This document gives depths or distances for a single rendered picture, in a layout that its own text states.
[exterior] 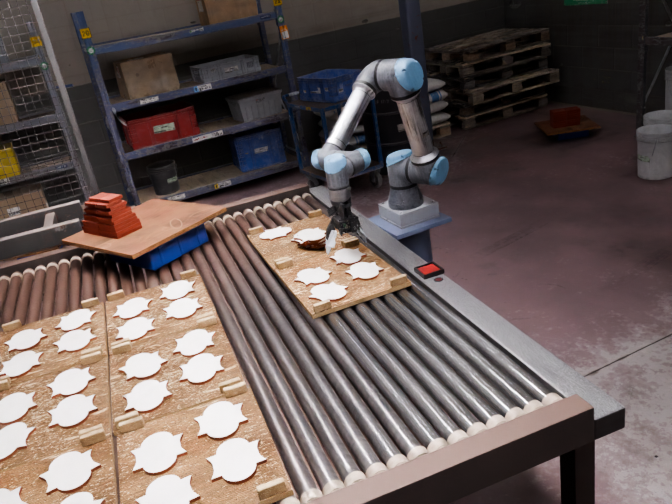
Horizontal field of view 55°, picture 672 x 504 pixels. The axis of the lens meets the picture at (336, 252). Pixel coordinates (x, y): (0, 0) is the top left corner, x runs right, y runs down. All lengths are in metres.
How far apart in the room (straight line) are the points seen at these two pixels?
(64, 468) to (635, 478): 2.00
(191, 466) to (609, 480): 1.70
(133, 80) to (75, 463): 5.00
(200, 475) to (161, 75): 5.24
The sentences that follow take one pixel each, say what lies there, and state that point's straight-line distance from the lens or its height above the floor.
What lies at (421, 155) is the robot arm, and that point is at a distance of 2.57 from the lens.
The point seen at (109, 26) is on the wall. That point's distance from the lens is 6.94.
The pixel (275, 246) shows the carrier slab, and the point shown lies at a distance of 2.57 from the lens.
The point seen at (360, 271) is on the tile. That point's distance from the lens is 2.21.
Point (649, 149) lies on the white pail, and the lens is 5.56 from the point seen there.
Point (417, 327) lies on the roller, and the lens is 1.91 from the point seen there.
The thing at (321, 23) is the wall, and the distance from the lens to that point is 7.53.
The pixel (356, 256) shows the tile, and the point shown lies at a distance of 2.33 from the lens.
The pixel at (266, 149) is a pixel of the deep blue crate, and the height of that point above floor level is 0.32.
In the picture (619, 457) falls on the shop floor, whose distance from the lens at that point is 2.86.
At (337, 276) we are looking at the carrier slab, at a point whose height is 0.94.
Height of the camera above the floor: 1.90
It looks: 24 degrees down
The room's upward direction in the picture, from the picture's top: 10 degrees counter-clockwise
